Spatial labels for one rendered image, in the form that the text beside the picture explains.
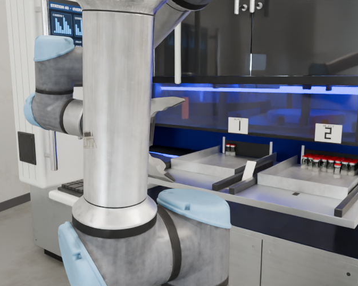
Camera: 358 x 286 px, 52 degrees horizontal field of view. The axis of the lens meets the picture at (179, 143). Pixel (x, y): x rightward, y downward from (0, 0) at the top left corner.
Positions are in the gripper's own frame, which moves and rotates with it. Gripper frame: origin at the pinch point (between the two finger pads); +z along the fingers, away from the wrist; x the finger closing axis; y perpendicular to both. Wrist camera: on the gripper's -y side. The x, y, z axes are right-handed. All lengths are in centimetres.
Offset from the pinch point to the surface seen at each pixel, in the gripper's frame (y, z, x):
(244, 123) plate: 81, -7, 8
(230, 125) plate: 83, -13, 10
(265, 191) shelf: 45, 10, 21
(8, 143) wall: 185, -245, 84
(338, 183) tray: 62, 29, 18
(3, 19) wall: 193, -259, -26
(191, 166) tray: 58, -18, 23
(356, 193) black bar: 47, 33, 15
